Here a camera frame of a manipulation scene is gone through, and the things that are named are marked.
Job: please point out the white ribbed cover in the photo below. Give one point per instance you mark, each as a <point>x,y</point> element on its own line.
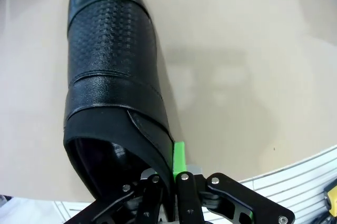
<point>289,182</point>

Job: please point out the yellow black tool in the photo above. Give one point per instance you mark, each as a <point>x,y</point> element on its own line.
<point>331,197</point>

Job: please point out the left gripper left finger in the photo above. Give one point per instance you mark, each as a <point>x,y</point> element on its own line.
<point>147,203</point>

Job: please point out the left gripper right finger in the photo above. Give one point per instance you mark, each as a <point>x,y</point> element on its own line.
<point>188,197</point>

